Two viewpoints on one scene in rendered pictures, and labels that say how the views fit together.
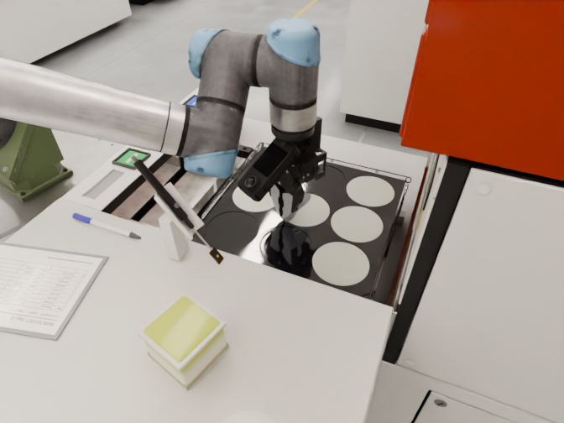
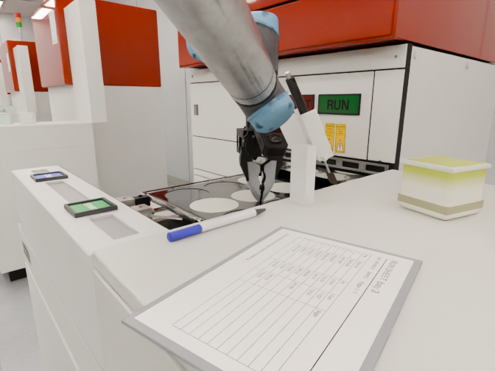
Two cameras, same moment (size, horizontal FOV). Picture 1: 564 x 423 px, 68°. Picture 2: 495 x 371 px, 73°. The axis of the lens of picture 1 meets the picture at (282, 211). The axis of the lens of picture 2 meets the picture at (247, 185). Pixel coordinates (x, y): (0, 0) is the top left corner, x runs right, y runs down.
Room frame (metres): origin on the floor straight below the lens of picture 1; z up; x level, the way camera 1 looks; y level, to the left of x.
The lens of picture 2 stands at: (0.31, 0.62, 1.11)
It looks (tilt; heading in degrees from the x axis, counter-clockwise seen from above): 14 degrees down; 296
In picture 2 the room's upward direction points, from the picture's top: straight up
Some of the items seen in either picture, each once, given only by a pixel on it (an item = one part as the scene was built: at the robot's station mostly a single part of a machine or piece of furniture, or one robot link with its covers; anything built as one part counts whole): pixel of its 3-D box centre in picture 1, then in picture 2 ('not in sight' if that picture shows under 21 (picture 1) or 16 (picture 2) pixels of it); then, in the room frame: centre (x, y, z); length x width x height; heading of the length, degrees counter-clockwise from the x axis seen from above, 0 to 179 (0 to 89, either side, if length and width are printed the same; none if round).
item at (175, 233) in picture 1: (180, 226); (311, 155); (0.44, 0.15, 1.03); 0.06 x 0.04 x 0.13; 67
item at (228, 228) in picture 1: (305, 210); (253, 196); (0.62, -0.05, 0.90); 0.34 x 0.34 x 0.01; 67
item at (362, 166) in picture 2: (420, 210); (309, 157); (0.55, -0.25, 0.96); 0.44 x 0.01 x 0.02; 157
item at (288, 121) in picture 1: (291, 111); not in sight; (0.60, -0.02, 1.13); 0.08 x 0.08 x 0.05
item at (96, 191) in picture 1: (172, 155); (72, 230); (0.82, 0.26, 0.89); 0.55 x 0.09 x 0.14; 157
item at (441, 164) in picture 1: (446, 133); (265, 130); (0.71, -0.33, 1.02); 0.82 x 0.03 x 0.40; 157
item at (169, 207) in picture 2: (226, 188); (183, 213); (0.69, 0.12, 0.90); 0.38 x 0.01 x 0.01; 157
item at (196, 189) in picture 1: (190, 194); not in sight; (0.71, 0.20, 0.87); 0.36 x 0.08 x 0.03; 157
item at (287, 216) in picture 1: (298, 203); (264, 178); (0.58, -0.03, 0.95); 0.06 x 0.03 x 0.09; 131
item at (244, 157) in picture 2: not in sight; (250, 160); (0.60, 0.01, 0.99); 0.05 x 0.02 x 0.09; 41
